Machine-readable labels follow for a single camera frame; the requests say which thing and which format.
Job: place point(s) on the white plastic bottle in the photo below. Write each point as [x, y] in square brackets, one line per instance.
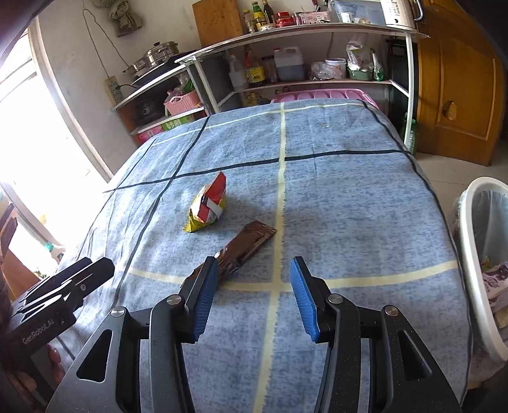
[237, 77]

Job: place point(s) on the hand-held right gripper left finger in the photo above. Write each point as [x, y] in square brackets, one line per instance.
[204, 303]

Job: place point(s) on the small white shelf rack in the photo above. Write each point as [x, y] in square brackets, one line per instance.
[147, 89]

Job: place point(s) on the pink woven basket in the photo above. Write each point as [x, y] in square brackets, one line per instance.
[182, 104]

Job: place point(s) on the stuffed plastic bag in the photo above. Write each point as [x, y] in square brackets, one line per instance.
[359, 51]

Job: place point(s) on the red jar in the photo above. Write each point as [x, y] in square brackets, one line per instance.
[284, 20]

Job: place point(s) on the yellow red snack packet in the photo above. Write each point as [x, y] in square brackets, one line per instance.
[206, 202]

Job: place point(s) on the glass jar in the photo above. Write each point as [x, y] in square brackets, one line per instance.
[297, 18]

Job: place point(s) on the pink cardboard box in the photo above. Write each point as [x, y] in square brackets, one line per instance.
[149, 136]

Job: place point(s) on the wooden chair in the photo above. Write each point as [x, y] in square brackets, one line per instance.
[12, 254]

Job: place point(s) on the green bottle yellow label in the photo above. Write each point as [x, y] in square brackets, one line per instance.
[260, 16]

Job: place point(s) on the white bin with plastic liner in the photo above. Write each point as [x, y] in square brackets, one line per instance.
[472, 258]

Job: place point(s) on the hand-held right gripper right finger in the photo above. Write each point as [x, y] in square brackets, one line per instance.
[303, 303]

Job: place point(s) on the yellow cooking oil bottle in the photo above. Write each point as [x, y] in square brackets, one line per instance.
[257, 98]

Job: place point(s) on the dark jar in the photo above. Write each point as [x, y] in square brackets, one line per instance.
[270, 69]

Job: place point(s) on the white power strip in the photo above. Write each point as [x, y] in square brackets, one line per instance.
[112, 90]

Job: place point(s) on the wooden cutting board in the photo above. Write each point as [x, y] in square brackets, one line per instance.
[216, 24]

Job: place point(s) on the green plastic bottle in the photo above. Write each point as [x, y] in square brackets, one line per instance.
[412, 137]

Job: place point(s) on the black induction cooker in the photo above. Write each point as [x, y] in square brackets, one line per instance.
[158, 74]

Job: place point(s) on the white electric kettle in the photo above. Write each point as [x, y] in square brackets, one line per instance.
[399, 14]

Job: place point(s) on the clear jerrycan dark liquid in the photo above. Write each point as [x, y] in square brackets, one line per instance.
[289, 65]

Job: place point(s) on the blue plaid blanket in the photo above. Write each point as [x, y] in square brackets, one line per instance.
[357, 206]

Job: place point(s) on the green cardboard box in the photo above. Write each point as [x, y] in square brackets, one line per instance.
[176, 123]

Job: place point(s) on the black small cooker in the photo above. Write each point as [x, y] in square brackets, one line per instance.
[146, 109]

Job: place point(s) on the clear storage box white lid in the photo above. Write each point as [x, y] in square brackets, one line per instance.
[355, 12]

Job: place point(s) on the green white packet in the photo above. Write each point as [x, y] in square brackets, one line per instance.
[377, 66]

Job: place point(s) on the person's left hand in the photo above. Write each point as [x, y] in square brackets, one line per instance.
[54, 359]

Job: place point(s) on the hanging green cloth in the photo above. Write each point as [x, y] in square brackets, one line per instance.
[123, 16]

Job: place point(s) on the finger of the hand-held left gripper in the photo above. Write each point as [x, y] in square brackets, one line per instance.
[67, 272]
[93, 276]

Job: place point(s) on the clear plastic bag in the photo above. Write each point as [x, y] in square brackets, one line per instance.
[319, 72]

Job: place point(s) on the green bowl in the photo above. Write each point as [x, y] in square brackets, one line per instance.
[361, 74]

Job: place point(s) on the wooden door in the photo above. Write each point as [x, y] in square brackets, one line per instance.
[464, 79]

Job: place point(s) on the long brown wrapper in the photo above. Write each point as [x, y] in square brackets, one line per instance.
[250, 242]

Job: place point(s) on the pink knife holder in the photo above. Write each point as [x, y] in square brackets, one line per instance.
[317, 17]

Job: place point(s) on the dark sauce bottle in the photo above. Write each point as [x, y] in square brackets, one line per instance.
[270, 12]

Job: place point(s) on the large white shelf rack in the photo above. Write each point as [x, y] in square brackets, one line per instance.
[301, 31]

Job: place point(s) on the white plastic tub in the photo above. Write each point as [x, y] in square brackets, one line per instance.
[336, 67]

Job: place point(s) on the round wooden door knob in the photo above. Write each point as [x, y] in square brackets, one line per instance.
[449, 109]

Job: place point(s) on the oil bottle yellow label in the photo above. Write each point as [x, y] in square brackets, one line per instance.
[254, 72]

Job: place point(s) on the steel steamer pot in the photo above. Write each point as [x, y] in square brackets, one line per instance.
[162, 53]

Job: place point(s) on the small sauce bottle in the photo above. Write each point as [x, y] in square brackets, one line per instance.
[248, 23]

